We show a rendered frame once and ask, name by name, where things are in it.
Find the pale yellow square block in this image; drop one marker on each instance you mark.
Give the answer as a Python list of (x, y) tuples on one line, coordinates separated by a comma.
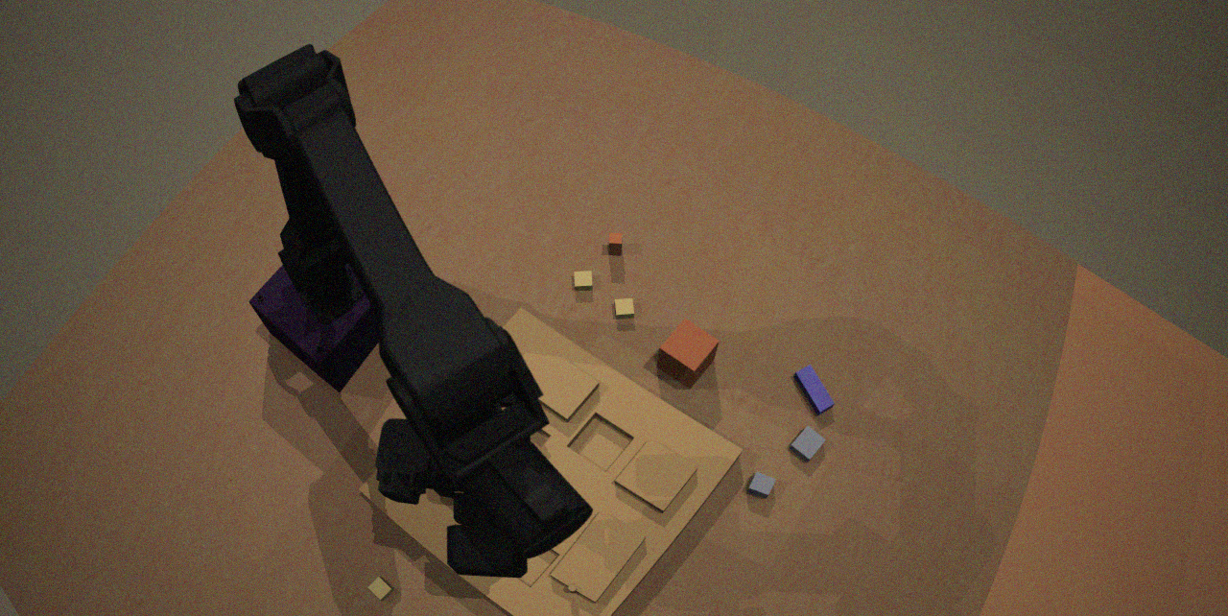
[(624, 308), (380, 589), (583, 281)]

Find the tan puzzle board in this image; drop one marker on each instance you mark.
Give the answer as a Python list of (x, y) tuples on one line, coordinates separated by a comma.
[(644, 467)]

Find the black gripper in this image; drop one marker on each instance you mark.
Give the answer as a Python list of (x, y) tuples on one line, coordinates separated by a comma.
[(478, 547)]

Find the blue rectangular block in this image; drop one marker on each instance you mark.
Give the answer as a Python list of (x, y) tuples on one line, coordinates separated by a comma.
[(814, 391)]

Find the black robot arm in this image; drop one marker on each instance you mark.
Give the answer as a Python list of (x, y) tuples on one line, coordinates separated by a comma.
[(450, 367)]

